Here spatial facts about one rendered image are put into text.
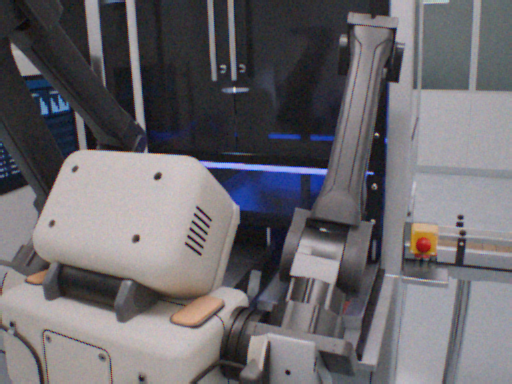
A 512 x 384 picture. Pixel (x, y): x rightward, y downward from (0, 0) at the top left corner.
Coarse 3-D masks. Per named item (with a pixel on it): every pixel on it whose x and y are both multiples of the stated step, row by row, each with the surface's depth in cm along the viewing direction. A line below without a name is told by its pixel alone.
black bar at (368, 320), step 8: (384, 272) 122; (376, 280) 117; (376, 288) 113; (376, 296) 109; (376, 304) 106; (368, 312) 102; (368, 320) 99; (368, 328) 96; (360, 336) 93; (368, 336) 95; (360, 344) 91; (360, 352) 88; (360, 360) 88
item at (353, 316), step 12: (372, 264) 129; (276, 276) 119; (372, 276) 122; (276, 288) 119; (360, 288) 116; (372, 288) 113; (264, 300) 107; (276, 300) 113; (360, 300) 111; (348, 312) 106; (360, 312) 105; (348, 324) 99; (360, 324) 98
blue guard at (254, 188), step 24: (216, 168) 135; (240, 168) 132; (264, 168) 129; (288, 168) 126; (312, 168) 123; (240, 192) 134; (264, 192) 131; (288, 192) 128; (312, 192) 125; (240, 216) 136; (264, 216) 133; (288, 216) 130
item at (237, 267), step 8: (232, 248) 145; (240, 248) 145; (248, 248) 145; (256, 248) 144; (264, 248) 144; (272, 248) 141; (232, 256) 139; (240, 256) 139; (248, 256) 139; (256, 256) 139; (264, 256) 134; (232, 264) 134; (240, 264) 134; (248, 264) 133; (256, 264) 128; (232, 272) 129; (240, 272) 129; (248, 272) 123; (224, 280) 124; (232, 280) 124; (240, 280) 118
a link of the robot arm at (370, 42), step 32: (352, 32) 64; (384, 32) 62; (352, 64) 62; (384, 64) 64; (352, 96) 60; (352, 128) 58; (352, 160) 57; (320, 192) 57; (352, 192) 56; (320, 224) 59; (352, 224) 54; (288, 256) 53; (352, 256) 52; (352, 288) 52
